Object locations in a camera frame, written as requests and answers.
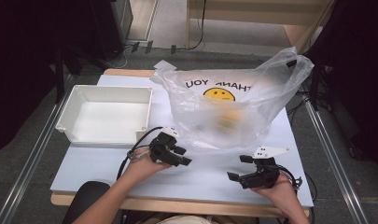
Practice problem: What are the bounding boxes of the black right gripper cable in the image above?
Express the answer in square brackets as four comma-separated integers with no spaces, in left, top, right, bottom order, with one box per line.
[276,163,303,191]

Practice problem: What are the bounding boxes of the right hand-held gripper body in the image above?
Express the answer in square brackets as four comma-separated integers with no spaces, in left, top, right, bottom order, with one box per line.
[238,146,290,190]

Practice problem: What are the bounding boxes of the white plastic tray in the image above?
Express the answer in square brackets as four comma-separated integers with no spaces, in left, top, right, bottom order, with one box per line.
[54,84,154,147]

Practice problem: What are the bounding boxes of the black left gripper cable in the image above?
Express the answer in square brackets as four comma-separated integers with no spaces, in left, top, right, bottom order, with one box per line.
[116,125,164,181]

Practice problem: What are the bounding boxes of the clear plastic bag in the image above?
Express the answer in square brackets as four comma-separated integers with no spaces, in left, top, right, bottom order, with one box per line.
[149,46,315,151]

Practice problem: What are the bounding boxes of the person's left hand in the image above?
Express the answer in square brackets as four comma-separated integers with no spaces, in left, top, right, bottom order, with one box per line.
[122,147,173,185]

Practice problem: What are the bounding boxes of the white floor cable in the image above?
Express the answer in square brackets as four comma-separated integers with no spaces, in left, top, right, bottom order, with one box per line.
[113,46,133,70]

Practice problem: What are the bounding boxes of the person's right hand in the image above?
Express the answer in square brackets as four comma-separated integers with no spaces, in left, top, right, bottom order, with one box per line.
[251,173,300,208]

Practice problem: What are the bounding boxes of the aluminium rail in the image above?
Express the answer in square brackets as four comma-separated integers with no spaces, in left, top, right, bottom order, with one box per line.
[301,92,370,224]
[0,74,77,224]

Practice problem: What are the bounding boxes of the black floor cables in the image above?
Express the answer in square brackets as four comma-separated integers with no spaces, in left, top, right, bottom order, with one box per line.
[286,90,313,120]

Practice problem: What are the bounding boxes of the black hanging cable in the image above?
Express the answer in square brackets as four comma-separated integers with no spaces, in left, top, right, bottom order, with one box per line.
[189,0,208,51]

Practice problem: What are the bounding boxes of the pale blue board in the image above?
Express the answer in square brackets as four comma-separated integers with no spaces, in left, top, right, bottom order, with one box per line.
[49,74,315,208]

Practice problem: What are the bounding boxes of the dark cabinet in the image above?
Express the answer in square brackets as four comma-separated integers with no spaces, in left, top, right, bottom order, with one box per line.
[83,0,134,63]

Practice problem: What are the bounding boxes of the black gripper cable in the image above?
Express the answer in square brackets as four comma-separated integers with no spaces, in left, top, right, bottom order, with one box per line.
[116,125,164,181]
[276,163,303,191]

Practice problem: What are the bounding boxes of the person's light clothing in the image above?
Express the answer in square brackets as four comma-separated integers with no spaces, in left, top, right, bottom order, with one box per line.
[157,214,217,224]

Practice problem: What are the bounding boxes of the black chair armrest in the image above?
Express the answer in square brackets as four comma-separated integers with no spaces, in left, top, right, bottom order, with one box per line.
[62,180,112,224]

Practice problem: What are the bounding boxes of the black metal stand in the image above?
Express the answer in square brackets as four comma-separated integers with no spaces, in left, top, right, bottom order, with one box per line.
[310,62,322,112]
[53,46,85,105]

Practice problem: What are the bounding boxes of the wooden shelf frame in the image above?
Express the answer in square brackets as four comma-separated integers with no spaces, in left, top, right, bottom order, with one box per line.
[186,0,338,54]

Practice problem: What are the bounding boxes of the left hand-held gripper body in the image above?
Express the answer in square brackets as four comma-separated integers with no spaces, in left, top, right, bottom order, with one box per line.
[148,126,181,164]

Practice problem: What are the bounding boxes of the yellow drink carton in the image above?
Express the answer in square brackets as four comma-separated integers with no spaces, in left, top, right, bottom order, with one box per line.
[215,109,245,133]

